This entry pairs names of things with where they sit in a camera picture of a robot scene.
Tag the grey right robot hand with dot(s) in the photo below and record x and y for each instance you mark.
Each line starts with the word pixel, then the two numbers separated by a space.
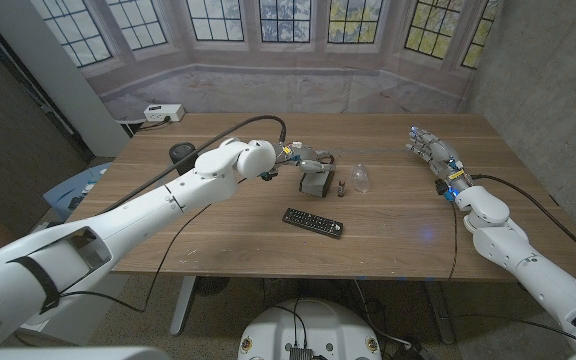
pixel 435 150

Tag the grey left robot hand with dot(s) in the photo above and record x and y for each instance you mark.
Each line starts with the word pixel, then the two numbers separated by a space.
pixel 308 159

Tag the grey black combination lock box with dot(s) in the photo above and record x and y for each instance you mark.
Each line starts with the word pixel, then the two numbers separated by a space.
pixel 315 185

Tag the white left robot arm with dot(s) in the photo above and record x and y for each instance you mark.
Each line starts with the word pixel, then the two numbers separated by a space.
pixel 133 225

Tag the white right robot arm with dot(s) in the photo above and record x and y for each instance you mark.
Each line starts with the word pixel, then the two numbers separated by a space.
pixel 518 250

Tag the clear glass cup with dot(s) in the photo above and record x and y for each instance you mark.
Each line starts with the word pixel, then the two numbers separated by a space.
pixel 360 179

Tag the black TV remote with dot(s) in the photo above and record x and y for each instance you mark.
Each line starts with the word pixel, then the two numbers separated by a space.
pixel 313 223

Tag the small dark lipstick tube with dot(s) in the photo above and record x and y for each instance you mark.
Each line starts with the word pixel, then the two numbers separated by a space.
pixel 341 190

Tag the printed window backdrop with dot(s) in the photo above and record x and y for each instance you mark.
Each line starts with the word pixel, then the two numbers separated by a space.
pixel 288 85

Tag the black cylinder speaker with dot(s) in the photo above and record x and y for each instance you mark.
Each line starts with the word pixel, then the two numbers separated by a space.
pixel 182 152

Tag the white power strip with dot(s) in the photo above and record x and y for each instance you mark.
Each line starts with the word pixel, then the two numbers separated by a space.
pixel 164 113

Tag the black round floor fan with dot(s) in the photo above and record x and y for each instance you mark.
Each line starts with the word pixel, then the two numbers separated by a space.
pixel 213 285

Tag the white table leg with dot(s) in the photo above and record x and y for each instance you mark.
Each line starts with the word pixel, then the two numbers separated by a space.
pixel 440 312
pixel 182 305

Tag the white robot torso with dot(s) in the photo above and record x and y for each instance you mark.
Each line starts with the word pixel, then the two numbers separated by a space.
pixel 310 325

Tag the blue plastic bin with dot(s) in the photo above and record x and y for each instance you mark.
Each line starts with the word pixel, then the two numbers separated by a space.
pixel 75 187

